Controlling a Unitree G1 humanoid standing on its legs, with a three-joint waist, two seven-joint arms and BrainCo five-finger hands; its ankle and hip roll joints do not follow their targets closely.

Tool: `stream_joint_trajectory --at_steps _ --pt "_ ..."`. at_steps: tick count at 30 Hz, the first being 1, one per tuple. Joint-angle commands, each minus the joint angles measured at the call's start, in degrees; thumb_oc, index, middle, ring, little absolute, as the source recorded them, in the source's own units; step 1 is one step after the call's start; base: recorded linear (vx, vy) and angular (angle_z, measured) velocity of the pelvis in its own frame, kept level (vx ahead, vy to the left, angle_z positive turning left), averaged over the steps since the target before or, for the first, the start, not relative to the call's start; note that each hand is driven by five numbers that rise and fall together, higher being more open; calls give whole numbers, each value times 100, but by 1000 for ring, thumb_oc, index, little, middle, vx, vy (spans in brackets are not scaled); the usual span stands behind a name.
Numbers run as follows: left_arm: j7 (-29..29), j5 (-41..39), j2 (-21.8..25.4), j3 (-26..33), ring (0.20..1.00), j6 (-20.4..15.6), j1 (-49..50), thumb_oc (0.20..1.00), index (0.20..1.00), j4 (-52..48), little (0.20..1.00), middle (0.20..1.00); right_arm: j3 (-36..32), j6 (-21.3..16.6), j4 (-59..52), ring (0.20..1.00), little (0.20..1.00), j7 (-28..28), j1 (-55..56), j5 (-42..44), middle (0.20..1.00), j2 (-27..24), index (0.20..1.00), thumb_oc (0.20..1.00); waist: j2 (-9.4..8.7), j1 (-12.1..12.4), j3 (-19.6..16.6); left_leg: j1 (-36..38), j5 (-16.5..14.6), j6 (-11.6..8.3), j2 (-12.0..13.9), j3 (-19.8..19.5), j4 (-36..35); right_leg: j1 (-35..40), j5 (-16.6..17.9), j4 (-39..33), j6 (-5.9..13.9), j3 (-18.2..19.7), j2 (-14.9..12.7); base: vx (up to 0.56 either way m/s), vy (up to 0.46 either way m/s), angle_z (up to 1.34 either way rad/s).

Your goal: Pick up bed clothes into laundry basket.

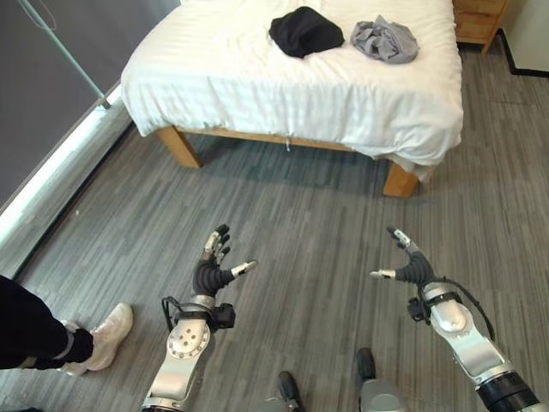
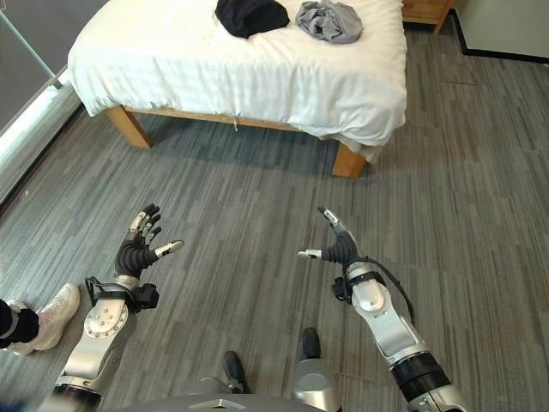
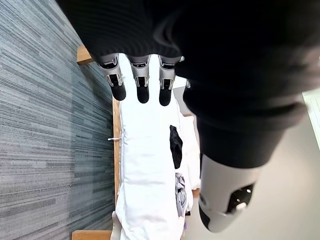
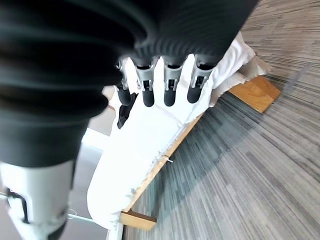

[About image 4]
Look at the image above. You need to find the right robot hand black silver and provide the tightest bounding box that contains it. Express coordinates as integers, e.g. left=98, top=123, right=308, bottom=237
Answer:
left=0, top=0, right=260, bottom=240

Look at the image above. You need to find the white bed sheet mattress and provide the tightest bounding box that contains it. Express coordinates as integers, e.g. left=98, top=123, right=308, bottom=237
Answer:
left=86, top=53, right=219, bottom=240

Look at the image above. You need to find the black garment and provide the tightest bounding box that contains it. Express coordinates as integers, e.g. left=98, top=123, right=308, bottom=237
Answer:
left=116, top=91, right=139, bottom=130

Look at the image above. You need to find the white pillow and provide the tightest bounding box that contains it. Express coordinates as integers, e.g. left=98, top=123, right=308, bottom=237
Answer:
left=208, top=55, right=267, bottom=109
left=216, top=31, right=257, bottom=89

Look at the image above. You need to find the wooden bed frame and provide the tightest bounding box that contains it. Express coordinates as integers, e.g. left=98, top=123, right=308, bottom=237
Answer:
left=119, top=74, right=282, bottom=232

